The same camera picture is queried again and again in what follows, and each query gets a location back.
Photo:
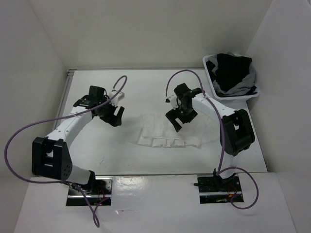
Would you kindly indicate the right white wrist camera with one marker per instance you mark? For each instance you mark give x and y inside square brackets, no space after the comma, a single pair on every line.
[173,101]

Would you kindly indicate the white pleated skirt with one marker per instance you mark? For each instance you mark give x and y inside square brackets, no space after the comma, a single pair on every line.
[155,130]

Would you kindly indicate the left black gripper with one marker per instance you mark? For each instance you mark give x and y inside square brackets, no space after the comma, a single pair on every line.
[114,120]

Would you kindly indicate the white plastic basket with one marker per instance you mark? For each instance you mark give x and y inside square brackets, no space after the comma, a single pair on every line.
[231,98]

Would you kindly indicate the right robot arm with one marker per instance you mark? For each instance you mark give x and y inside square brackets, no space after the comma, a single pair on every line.
[236,132]

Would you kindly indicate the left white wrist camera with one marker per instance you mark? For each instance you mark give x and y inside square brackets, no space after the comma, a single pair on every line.
[114,101]

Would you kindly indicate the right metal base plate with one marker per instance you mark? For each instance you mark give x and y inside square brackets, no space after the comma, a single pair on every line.
[206,191]

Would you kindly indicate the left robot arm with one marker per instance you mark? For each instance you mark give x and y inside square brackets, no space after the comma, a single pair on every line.
[50,154]

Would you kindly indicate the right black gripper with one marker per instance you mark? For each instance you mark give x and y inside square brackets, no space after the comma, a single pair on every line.
[173,114]

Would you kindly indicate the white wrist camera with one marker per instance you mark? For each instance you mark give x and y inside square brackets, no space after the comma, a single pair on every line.
[114,101]
[173,101]

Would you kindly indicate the black skirt in basket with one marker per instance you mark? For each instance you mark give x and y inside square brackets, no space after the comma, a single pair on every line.
[230,70]

